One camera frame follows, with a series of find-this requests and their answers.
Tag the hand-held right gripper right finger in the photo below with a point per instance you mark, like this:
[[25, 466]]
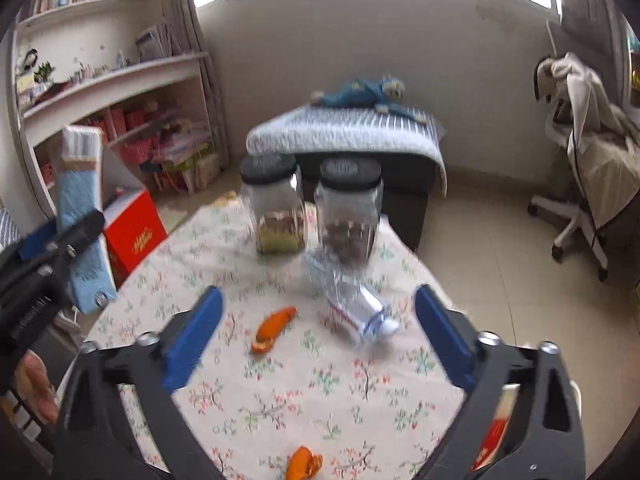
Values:
[[445, 335]]

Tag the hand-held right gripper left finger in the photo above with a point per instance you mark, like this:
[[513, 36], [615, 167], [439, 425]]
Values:
[[192, 340]]

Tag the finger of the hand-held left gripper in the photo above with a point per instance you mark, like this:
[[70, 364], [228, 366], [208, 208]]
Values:
[[75, 240], [40, 240]]

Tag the blue carton box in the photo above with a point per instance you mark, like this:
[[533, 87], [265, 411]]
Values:
[[75, 185]]

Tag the white plastic bin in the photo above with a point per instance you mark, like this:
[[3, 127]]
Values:
[[511, 396]]

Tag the crushed clear plastic bottle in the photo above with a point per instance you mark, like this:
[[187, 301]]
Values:
[[350, 305]]

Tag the person's left hand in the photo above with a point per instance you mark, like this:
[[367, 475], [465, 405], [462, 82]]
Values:
[[37, 385]]

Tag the red cardboard box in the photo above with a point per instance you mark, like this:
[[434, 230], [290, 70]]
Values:
[[135, 240]]

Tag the orange snack wrapper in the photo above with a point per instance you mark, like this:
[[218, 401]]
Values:
[[272, 330]]

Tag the floral tablecloth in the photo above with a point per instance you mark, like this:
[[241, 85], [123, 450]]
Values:
[[280, 400]]

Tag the pink plastic basket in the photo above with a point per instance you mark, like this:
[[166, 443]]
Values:
[[137, 152]]

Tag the red snack wrapper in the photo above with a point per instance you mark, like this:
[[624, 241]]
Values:
[[495, 435]]

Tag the dark ottoman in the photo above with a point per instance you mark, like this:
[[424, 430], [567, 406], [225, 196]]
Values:
[[405, 210]]

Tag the clear jar with nuts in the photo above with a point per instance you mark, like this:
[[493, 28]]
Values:
[[350, 230]]

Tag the clear jar with biscuits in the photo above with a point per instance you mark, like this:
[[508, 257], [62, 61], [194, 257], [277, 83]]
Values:
[[280, 225]]

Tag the woven straw bag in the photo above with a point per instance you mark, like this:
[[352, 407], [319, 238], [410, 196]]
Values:
[[207, 172]]

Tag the orange wrapper at bottom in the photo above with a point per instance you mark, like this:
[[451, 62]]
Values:
[[304, 465]]

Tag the small green plant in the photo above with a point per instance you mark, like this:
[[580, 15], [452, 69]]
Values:
[[44, 72]]

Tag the white office chair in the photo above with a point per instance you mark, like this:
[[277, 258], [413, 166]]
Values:
[[575, 215]]

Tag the white bookshelf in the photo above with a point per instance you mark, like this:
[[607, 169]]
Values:
[[150, 67]]

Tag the stack of magazines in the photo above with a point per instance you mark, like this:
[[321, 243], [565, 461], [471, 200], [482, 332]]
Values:
[[157, 42]]

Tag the quilted striped blanket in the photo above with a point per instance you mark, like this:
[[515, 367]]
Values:
[[340, 132]]

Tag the grey patterned curtain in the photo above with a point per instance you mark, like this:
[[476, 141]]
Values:
[[590, 20], [190, 35]]

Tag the office chair with clothes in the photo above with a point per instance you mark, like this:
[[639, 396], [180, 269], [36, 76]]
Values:
[[605, 160]]

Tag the blue plush monkey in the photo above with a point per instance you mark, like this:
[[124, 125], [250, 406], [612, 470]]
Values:
[[360, 95]]

